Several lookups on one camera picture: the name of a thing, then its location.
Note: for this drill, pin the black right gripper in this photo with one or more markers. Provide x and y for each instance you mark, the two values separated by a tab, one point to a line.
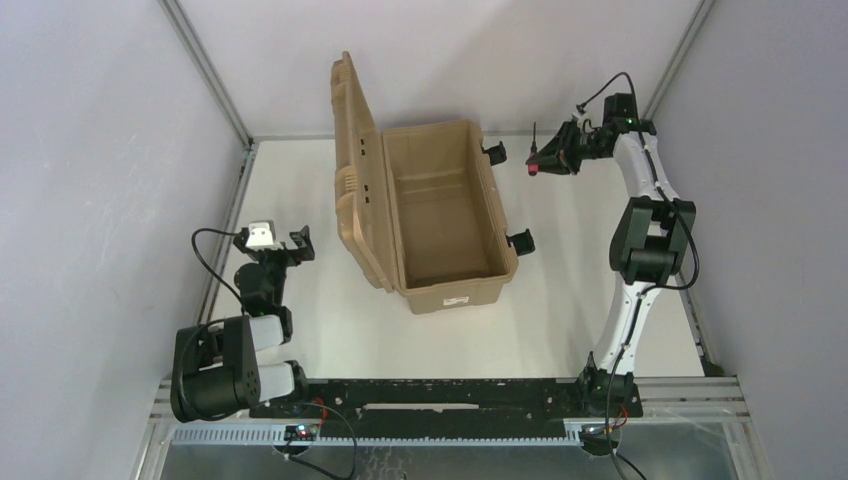
564	150

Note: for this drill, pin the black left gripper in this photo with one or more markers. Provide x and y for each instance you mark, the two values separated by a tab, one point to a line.
285	246

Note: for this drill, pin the red handled screwdriver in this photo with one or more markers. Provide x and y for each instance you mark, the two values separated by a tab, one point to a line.
531	163

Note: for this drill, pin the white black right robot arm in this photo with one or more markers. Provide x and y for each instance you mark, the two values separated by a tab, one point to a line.
646	251

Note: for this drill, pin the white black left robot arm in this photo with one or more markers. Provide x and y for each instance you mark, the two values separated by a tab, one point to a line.
217	370

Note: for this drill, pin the black rear bin latch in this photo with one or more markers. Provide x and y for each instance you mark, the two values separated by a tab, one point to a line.
496	154

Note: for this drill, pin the black bin latch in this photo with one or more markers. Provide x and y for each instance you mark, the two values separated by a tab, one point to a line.
522	243
496	154

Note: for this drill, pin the tan bin lid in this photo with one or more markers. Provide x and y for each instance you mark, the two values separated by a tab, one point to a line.
361	187

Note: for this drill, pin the black front bin latch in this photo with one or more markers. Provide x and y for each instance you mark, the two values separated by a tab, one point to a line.
522	243

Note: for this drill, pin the tan plastic storage bin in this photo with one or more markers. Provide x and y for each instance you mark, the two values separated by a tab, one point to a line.
449	225

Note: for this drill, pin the left controller board with leds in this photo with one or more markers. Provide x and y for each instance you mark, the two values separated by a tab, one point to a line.
301	433

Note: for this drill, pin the controller board with leds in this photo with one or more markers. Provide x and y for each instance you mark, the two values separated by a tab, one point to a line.
301	433
598	440

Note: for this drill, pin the right controller board with leds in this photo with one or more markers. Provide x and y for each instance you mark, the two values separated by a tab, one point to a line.
598	440

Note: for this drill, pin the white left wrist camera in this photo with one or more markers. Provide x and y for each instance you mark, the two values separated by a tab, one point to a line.
261	235

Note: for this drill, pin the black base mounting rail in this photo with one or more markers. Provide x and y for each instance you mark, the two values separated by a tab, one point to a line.
457	409

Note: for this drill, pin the aluminium frame post right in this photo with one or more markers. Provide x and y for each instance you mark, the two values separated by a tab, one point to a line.
678	56

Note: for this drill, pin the aluminium frame post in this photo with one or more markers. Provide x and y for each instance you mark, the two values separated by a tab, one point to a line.
678	56
185	31

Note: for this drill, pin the aluminium frame post left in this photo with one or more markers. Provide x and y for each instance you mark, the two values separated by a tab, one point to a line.
185	31

